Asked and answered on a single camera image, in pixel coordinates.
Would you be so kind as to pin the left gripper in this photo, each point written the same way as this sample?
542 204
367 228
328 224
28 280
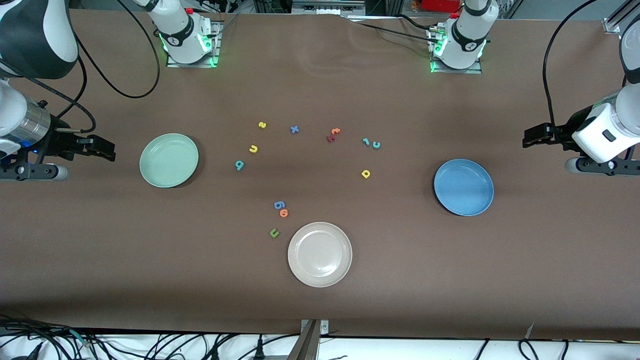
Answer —
566 132

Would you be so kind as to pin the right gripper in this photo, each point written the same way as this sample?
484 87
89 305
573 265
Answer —
60 144

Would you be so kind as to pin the teal foam letter g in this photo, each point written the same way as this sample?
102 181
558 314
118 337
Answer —
242 166

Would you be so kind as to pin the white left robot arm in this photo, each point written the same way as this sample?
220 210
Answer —
467 30

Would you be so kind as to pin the pale green plate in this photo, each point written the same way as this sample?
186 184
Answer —
169 160

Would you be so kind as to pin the blue plate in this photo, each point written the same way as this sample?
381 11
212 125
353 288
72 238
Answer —
464 187

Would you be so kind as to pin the red box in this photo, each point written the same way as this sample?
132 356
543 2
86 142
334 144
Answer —
440 5

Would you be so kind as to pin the small white paper scrap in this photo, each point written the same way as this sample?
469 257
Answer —
530 330

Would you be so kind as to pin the brown table cover sheet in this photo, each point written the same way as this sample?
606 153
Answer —
400 280

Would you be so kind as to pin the black power plug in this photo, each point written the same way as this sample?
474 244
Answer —
259 352
215 354

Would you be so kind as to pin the grey metal box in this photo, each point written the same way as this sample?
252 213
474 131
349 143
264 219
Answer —
327 7

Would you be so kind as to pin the beige plate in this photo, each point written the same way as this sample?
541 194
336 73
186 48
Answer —
320 255

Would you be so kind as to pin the aluminium extrusion beam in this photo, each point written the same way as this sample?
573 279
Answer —
306 345

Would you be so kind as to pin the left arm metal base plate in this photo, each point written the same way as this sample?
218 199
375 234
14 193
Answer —
472 71

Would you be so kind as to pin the aluminium frame corner profile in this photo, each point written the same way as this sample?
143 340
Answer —
617 20

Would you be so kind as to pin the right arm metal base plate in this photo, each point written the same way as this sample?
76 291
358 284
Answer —
215 57

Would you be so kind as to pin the small metal bracket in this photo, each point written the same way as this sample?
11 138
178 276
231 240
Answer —
324 327

